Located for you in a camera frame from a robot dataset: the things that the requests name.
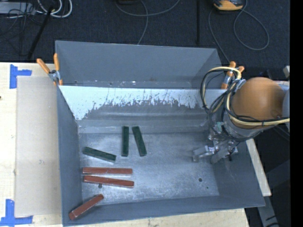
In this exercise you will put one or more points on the dark green flat block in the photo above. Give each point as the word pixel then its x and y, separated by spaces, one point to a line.
pixel 139 141
pixel 99 154
pixel 125 141

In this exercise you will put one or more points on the pale flat board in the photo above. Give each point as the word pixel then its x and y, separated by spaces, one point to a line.
pixel 35 138

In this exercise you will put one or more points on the grey metal bin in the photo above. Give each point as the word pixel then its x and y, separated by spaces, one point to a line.
pixel 165 174

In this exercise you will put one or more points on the red-brown flat block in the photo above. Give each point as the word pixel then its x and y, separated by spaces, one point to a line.
pixel 85 207
pixel 106 171
pixel 109 181

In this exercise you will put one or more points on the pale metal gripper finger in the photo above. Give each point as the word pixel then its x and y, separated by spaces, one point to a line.
pixel 219 156
pixel 203 152

